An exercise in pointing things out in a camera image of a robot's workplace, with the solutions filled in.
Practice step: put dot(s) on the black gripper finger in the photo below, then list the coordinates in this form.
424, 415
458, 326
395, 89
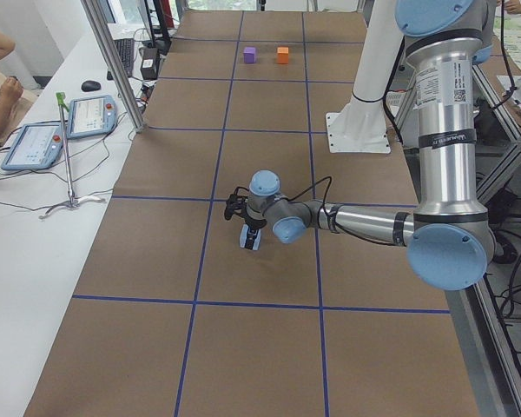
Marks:
252, 237

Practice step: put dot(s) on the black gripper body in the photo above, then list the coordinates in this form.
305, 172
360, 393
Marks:
254, 224

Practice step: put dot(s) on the light blue foam block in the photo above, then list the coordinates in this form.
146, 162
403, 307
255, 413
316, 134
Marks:
241, 241

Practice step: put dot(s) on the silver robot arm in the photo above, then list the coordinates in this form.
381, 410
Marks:
448, 241

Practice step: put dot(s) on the purple foam block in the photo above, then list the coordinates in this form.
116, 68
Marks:
249, 55

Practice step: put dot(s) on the orange foam block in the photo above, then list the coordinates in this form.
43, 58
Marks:
282, 55

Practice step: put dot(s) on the far teach pendant tablet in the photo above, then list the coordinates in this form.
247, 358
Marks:
91, 116

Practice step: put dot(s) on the teach pendant tablet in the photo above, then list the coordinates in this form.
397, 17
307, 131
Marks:
91, 116
36, 146

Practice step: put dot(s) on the black computer mouse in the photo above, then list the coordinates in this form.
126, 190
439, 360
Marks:
90, 86

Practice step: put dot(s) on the black keyboard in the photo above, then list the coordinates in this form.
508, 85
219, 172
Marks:
126, 51

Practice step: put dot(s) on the near teach pendant tablet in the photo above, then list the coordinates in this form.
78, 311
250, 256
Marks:
36, 146

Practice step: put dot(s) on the green tipped grabber stick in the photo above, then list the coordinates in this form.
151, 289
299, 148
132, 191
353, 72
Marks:
73, 202

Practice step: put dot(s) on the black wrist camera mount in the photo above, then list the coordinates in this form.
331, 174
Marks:
236, 204

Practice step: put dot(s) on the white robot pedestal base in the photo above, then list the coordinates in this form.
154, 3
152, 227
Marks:
360, 127

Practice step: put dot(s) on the aluminium frame post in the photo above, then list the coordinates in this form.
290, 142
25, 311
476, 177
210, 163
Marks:
107, 47

